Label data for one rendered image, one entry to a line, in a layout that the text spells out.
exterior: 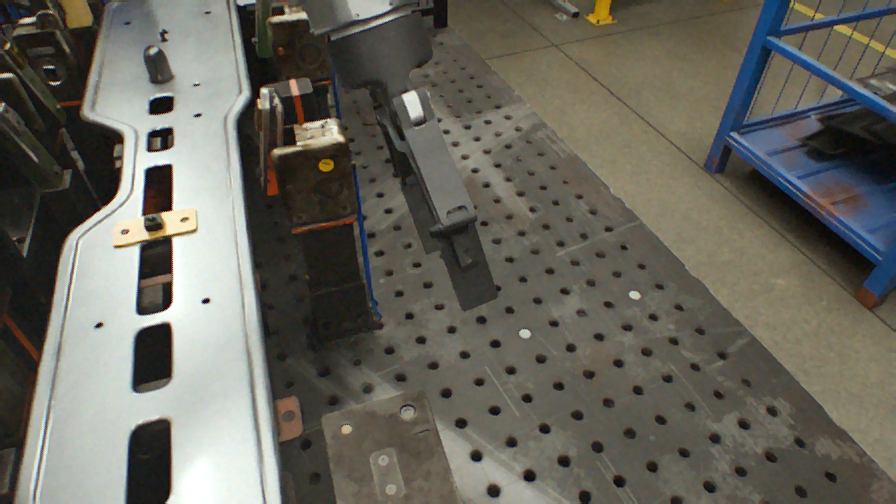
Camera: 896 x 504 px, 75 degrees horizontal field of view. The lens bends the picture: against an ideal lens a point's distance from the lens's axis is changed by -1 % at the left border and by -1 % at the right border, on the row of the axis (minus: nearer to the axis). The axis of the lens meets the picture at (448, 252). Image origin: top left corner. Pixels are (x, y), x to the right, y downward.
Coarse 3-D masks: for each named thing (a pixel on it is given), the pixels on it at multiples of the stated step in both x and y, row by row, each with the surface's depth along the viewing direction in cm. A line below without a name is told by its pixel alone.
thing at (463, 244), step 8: (464, 208) 40; (448, 216) 40; (456, 216) 40; (464, 216) 40; (456, 224) 40; (464, 224) 40; (456, 232) 42; (464, 232) 42; (456, 240) 42; (464, 240) 42; (472, 240) 42; (456, 248) 42; (464, 248) 43; (472, 248) 43; (456, 256) 43; (464, 256) 43; (472, 256) 43; (464, 264) 43; (472, 264) 43
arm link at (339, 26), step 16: (304, 0) 41; (320, 0) 40; (336, 0) 39; (352, 0) 39; (368, 0) 40; (384, 0) 40; (400, 0) 40; (416, 0) 42; (320, 16) 40; (336, 16) 40; (352, 16) 40; (368, 16) 40; (384, 16) 41; (400, 16) 42; (320, 32) 41; (336, 32) 42; (352, 32) 41
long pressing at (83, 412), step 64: (192, 0) 105; (128, 64) 88; (192, 64) 88; (128, 128) 75; (192, 128) 76; (128, 192) 66; (192, 192) 67; (64, 256) 59; (128, 256) 60; (192, 256) 60; (64, 320) 54; (128, 320) 54; (192, 320) 54; (256, 320) 54; (64, 384) 49; (128, 384) 49; (192, 384) 49; (256, 384) 49; (64, 448) 45; (128, 448) 45; (192, 448) 45; (256, 448) 45
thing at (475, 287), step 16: (448, 240) 43; (480, 240) 44; (448, 256) 44; (480, 256) 44; (448, 272) 44; (464, 272) 44; (480, 272) 45; (464, 288) 45; (480, 288) 45; (464, 304) 45; (480, 304) 46
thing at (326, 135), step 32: (288, 128) 68; (320, 128) 68; (288, 160) 66; (320, 160) 67; (352, 160) 74; (288, 192) 69; (320, 192) 71; (352, 192) 72; (288, 224) 73; (320, 224) 73; (352, 224) 76; (320, 256) 78; (352, 256) 79; (320, 288) 82; (352, 288) 83; (320, 320) 85; (352, 320) 88
